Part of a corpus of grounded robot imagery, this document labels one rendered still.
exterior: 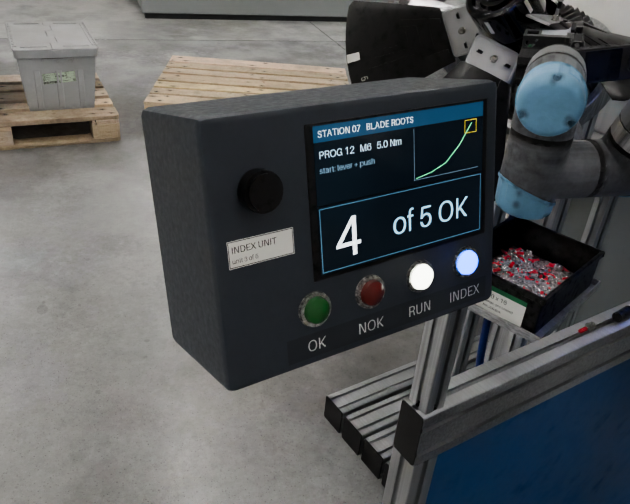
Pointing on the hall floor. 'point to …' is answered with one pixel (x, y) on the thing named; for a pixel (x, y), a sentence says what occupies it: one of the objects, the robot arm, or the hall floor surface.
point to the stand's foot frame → (375, 413)
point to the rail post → (407, 480)
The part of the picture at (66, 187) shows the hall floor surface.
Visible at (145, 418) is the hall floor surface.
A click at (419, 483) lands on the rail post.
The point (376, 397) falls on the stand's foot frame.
